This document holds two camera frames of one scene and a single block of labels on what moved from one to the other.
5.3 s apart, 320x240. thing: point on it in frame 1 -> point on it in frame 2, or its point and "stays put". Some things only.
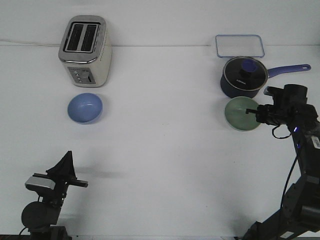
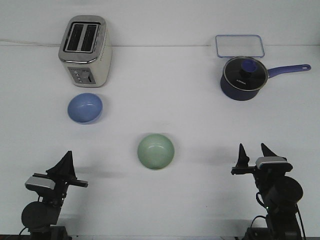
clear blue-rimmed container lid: (239, 45) stays put
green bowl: (235, 115) -> (156, 151)
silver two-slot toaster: (84, 51) stays put
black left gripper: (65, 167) stays put
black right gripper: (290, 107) -> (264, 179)
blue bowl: (85, 108) stays put
